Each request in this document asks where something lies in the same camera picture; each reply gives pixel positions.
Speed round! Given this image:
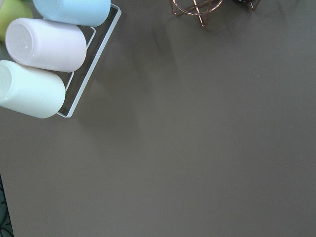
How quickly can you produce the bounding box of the mint green cup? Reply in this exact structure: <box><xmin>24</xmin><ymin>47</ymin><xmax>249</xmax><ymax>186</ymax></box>
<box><xmin>0</xmin><ymin>60</ymin><xmax>66</xmax><ymax>119</ymax></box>

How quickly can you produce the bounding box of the light blue cup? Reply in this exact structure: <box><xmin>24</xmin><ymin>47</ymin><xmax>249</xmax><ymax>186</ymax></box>
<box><xmin>33</xmin><ymin>0</ymin><xmax>111</xmax><ymax>27</ymax></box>

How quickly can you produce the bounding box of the pale pink cup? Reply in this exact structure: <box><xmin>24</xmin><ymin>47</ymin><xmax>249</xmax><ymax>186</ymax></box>
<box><xmin>5</xmin><ymin>18</ymin><xmax>87</xmax><ymax>73</ymax></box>

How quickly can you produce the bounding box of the yellow green cup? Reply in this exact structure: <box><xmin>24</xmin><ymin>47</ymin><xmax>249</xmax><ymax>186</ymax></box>
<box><xmin>0</xmin><ymin>0</ymin><xmax>33</xmax><ymax>42</ymax></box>

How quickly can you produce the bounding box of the white wire cup rack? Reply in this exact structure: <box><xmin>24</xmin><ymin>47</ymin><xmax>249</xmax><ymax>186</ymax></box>
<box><xmin>54</xmin><ymin>3</ymin><xmax>121</xmax><ymax>118</ymax></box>

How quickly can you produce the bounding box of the copper wire bottle rack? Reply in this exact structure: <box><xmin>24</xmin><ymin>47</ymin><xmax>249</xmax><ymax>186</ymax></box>
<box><xmin>170</xmin><ymin>0</ymin><xmax>262</xmax><ymax>28</ymax></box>

